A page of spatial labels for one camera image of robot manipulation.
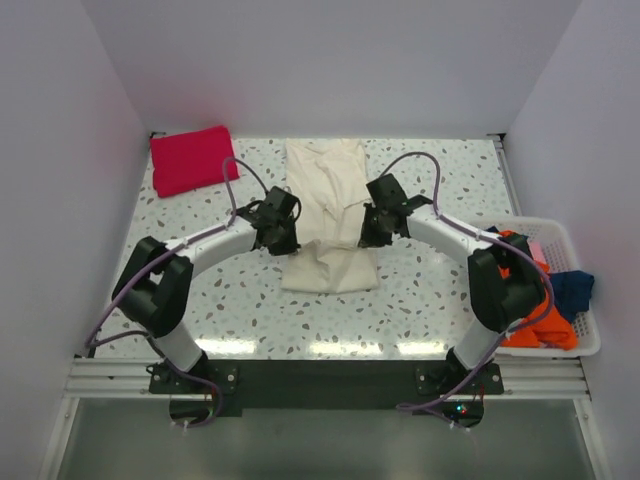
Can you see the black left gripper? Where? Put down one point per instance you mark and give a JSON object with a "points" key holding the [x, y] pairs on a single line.
{"points": [[291, 245]]}

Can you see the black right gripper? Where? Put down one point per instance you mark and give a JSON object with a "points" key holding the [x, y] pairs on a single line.
{"points": [[368, 238]]}

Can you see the cream white t shirt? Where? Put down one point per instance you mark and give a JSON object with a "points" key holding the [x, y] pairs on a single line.
{"points": [[329, 178]]}

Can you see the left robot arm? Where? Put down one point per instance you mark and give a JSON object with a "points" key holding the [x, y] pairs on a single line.
{"points": [[154, 287]]}

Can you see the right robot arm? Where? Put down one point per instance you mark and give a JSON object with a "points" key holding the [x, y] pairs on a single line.
{"points": [[457, 240]]}

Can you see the folded red t shirt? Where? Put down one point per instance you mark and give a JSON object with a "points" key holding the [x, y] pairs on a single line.
{"points": [[192, 160]]}

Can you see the pink garment in basket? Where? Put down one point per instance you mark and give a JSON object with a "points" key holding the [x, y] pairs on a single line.
{"points": [[537, 252]]}

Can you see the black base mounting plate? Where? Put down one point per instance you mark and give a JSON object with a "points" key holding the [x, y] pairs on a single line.
{"points": [[302, 384]]}

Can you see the white plastic laundry basket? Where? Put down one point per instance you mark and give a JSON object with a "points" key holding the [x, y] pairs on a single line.
{"points": [[572, 286]]}

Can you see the navy blue t shirt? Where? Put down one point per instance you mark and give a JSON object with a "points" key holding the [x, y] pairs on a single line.
{"points": [[511, 290]]}

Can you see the orange t shirt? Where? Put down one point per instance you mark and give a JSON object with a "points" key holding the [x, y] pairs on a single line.
{"points": [[552, 331]]}

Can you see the aluminium table frame rail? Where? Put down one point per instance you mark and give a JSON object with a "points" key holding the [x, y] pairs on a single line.
{"points": [[241, 317]]}

